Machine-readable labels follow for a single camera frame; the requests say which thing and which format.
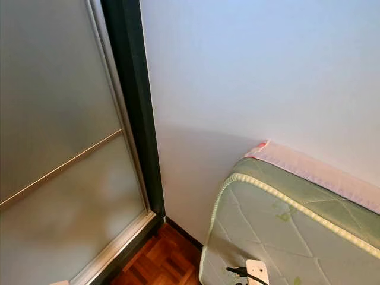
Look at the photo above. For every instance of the frosted glass sliding door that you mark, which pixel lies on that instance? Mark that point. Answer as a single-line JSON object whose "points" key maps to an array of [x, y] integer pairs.
{"points": [[59, 119]]}

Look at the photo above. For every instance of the pale pink fabric strip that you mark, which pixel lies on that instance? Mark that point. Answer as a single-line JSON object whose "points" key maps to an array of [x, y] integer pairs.
{"points": [[314, 172]]}

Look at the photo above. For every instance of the dark skirting board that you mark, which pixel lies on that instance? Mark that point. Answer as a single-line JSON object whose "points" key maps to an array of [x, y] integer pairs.
{"points": [[184, 233]]}

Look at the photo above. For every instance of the dark door frame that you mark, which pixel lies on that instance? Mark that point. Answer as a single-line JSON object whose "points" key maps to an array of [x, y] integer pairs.
{"points": [[130, 89]]}

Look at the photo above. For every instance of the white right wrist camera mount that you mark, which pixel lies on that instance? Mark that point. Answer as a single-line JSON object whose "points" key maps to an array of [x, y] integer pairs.
{"points": [[257, 273]]}

